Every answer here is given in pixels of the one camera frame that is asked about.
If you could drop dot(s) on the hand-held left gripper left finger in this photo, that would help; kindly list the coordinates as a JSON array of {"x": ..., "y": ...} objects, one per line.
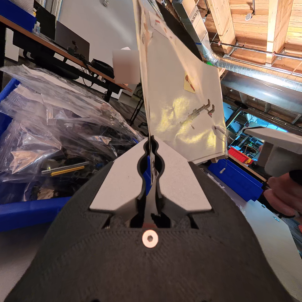
[{"x": 118, "y": 186}]

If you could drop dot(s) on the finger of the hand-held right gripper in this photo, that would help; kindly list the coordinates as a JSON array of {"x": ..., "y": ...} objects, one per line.
[{"x": 278, "y": 138}]

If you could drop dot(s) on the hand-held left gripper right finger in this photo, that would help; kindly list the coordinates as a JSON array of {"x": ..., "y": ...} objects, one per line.
[{"x": 184, "y": 186}]

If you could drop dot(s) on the white instruction booklet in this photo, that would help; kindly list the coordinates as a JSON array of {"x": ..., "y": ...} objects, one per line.
[{"x": 184, "y": 118}]

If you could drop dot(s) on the grey desk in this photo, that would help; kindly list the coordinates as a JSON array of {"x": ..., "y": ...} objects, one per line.
[{"x": 14, "y": 259}]

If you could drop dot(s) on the wood-top desk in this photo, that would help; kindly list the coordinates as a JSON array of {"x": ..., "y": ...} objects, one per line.
[{"x": 47, "y": 43}]

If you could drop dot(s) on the blue storage bin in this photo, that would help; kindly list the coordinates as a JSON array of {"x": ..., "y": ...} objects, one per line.
[
  {"x": 236, "y": 179},
  {"x": 14, "y": 11},
  {"x": 23, "y": 212}
]

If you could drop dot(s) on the pile of clear parts bags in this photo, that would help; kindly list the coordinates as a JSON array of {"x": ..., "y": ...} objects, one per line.
[{"x": 59, "y": 118}]

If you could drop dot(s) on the metal sprinkler pipe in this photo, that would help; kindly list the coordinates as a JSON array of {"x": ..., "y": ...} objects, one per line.
[{"x": 254, "y": 48}]

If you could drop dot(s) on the black bag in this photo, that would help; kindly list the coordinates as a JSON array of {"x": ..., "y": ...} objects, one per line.
[{"x": 102, "y": 68}]

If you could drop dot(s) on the grey laptop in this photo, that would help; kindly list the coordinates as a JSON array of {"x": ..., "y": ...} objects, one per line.
[{"x": 70, "y": 40}]

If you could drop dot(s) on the black monitor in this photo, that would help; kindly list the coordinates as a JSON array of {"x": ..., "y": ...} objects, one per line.
[{"x": 44, "y": 18}]

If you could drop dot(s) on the silver ventilation duct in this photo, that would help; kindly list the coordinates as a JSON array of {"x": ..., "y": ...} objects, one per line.
[{"x": 247, "y": 68}]

